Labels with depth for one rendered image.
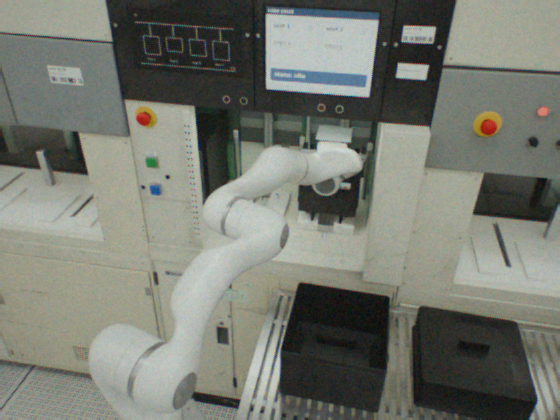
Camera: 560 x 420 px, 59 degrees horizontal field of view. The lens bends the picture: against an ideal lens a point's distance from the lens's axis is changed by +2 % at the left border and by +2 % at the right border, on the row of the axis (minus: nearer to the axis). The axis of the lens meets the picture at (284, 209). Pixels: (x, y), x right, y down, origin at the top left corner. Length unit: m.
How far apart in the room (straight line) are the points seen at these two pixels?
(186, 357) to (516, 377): 0.89
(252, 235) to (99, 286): 1.07
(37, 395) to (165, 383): 1.66
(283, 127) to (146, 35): 1.10
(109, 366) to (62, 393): 1.54
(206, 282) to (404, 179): 0.65
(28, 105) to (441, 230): 1.31
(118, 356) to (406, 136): 0.87
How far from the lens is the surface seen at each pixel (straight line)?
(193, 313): 1.03
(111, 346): 1.04
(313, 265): 1.67
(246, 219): 1.11
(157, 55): 1.46
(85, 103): 1.61
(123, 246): 1.86
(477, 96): 1.37
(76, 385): 2.58
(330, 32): 1.32
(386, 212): 1.46
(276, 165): 1.16
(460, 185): 1.49
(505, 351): 1.55
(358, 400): 1.41
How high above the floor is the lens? 1.93
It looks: 33 degrees down
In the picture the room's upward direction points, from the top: 1 degrees clockwise
